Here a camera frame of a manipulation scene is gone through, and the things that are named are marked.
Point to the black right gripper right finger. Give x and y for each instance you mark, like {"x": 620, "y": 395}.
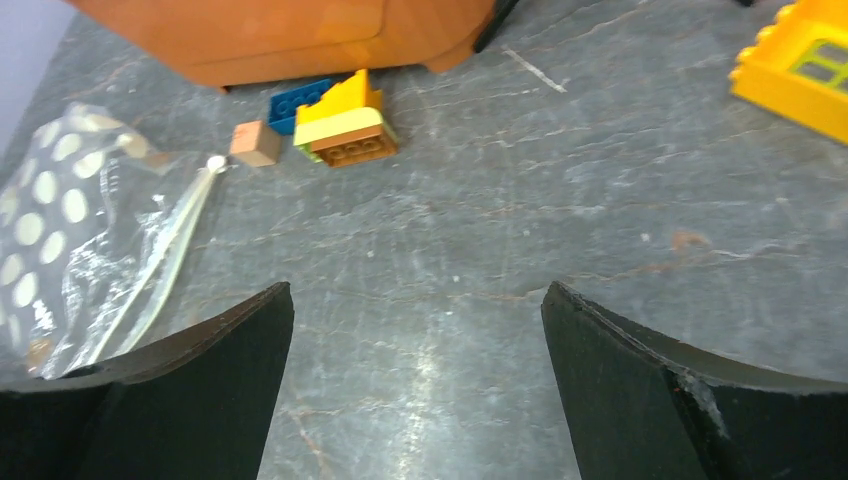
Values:
{"x": 643, "y": 405}

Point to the orange plastic basket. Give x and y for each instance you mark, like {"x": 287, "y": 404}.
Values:
{"x": 228, "y": 43}

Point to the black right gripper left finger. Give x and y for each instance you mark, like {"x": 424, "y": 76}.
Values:
{"x": 194, "y": 405}

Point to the yellow window toy brick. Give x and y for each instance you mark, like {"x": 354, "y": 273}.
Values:
{"x": 797, "y": 67}

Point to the yellow green brown brick stack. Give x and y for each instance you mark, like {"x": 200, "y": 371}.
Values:
{"x": 346, "y": 126}

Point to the blue toy brick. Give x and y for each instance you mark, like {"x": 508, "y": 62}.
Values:
{"x": 283, "y": 106}

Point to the black microphone tripod stand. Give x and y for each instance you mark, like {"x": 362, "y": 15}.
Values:
{"x": 503, "y": 8}

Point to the small tan wooden cube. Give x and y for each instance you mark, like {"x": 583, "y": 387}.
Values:
{"x": 256, "y": 144}

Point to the polka dot zip top bag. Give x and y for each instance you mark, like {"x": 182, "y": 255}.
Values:
{"x": 95, "y": 227}

